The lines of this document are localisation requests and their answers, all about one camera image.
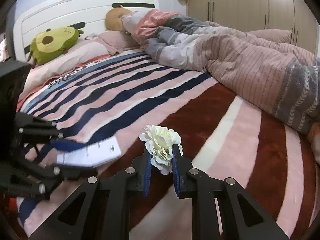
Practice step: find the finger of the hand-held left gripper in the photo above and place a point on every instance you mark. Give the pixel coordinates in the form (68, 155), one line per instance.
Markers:
(66, 145)
(56, 171)

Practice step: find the pale pink pillow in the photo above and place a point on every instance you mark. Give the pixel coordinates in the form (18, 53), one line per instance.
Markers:
(65, 62)

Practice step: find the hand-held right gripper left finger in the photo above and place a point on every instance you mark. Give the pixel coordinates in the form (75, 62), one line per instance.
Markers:
(147, 177)

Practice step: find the white fabric flower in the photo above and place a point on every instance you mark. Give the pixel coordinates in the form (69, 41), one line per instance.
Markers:
(160, 142)

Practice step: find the green avocado plush pillow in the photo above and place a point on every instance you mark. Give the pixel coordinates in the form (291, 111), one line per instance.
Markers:
(53, 42)

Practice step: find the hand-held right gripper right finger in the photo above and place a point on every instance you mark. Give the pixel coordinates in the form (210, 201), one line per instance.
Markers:
(176, 176)

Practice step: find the striped fleece blanket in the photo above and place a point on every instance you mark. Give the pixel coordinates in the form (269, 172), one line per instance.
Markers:
(212, 120)

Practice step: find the pink grey striped duvet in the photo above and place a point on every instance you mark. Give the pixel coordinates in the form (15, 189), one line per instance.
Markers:
(237, 62)

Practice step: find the white bed headboard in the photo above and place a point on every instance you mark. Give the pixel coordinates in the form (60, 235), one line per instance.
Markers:
(75, 7)

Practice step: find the white paper card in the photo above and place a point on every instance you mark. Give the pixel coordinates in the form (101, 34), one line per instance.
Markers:
(95, 153)

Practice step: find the beige wooden wardrobe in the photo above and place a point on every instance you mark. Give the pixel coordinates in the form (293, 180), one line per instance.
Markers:
(250, 2)

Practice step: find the pink ribbed pillow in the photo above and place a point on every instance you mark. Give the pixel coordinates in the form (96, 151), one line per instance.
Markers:
(272, 36)
(117, 41)

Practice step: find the brown donut cushion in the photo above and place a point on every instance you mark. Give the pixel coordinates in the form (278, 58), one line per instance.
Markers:
(113, 18)

